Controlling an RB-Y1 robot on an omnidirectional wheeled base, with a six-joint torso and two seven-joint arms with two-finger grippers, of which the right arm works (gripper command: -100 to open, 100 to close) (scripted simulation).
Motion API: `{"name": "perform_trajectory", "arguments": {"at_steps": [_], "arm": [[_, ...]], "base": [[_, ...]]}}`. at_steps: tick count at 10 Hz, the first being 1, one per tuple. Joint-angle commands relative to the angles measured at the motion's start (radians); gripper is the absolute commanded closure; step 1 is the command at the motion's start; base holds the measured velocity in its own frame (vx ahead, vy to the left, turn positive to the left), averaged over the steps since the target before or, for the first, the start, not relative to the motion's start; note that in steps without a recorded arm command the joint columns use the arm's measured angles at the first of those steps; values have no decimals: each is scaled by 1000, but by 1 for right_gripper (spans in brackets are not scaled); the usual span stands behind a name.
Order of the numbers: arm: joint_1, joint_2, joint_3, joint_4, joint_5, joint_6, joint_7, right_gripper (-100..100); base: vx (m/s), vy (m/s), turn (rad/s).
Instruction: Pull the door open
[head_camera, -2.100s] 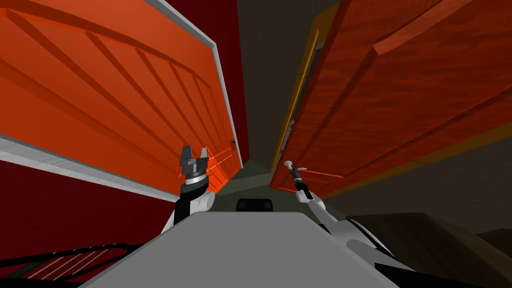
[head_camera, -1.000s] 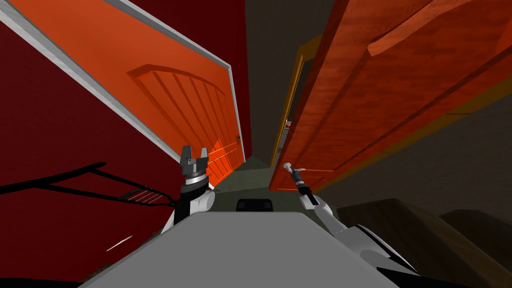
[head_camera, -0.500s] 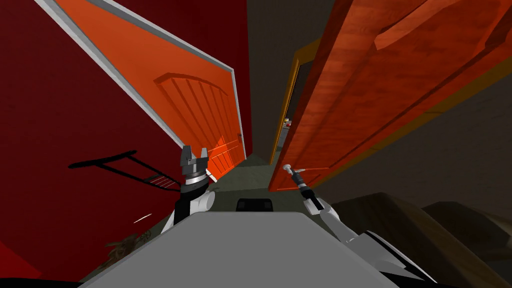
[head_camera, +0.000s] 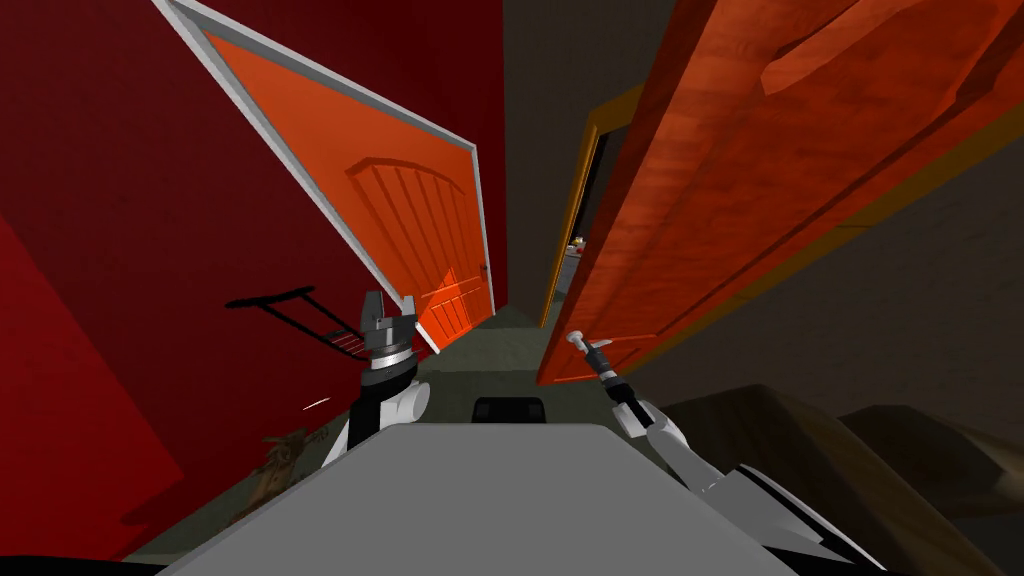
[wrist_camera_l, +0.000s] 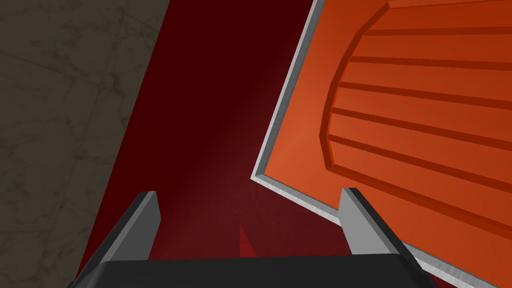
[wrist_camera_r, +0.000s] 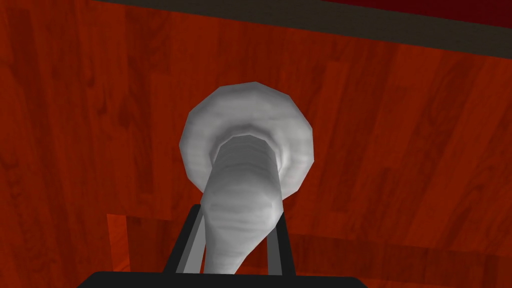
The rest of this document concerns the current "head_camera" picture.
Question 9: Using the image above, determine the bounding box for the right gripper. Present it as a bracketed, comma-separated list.
[582, 339, 621, 385]

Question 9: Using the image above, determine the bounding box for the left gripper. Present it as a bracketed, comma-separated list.
[359, 289, 421, 355]

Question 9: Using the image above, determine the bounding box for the orange panelled door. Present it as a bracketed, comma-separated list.
[203, 30, 496, 352]

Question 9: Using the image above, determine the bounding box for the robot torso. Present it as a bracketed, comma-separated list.
[155, 395, 803, 576]

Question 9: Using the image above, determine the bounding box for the reddish wooden door leaf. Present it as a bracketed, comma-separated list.
[535, 0, 1024, 388]

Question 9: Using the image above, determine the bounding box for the dark brown furniture piece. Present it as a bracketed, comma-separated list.
[662, 383, 1024, 576]

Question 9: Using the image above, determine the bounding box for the black wall rack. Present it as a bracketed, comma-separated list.
[224, 284, 369, 364]

